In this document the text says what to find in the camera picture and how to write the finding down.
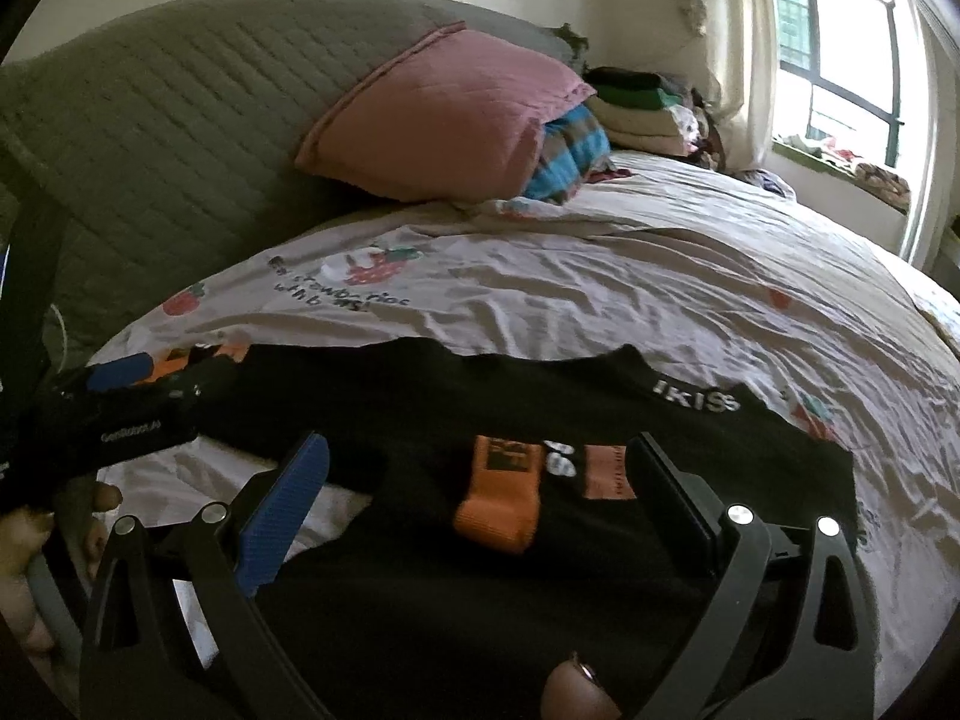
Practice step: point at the dark framed window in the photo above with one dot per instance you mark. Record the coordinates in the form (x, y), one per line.
(847, 37)

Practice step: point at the green quilted headboard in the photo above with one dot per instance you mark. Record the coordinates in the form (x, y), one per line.
(187, 127)

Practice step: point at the cream folded blanket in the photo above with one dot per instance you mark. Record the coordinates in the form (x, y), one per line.
(645, 127)

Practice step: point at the person's left hand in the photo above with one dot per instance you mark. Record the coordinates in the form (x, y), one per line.
(96, 501)

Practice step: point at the blue striped blanket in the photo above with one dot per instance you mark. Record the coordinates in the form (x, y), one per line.
(574, 150)

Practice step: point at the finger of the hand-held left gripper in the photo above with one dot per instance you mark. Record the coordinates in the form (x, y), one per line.
(120, 373)

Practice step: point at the pile of mixed clothes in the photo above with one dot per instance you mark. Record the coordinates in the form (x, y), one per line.
(705, 127)

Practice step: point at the pink quilted pillow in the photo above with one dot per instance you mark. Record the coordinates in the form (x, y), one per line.
(450, 112)

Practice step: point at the strawberry printed bed sheet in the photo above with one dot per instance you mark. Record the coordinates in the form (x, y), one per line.
(600, 292)

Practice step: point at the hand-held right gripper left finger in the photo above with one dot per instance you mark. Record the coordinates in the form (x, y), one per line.
(289, 510)

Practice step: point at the cream curtain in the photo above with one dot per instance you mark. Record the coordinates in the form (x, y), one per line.
(739, 52)

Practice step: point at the cloths on windowsill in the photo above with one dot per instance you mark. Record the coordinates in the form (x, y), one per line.
(862, 172)

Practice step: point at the black shirt with orange patches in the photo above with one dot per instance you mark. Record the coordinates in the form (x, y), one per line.
(450, 615)

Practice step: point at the person's right hand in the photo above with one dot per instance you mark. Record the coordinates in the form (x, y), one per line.
(581, 690)

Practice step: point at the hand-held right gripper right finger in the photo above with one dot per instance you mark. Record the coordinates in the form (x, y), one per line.
(675, 514)

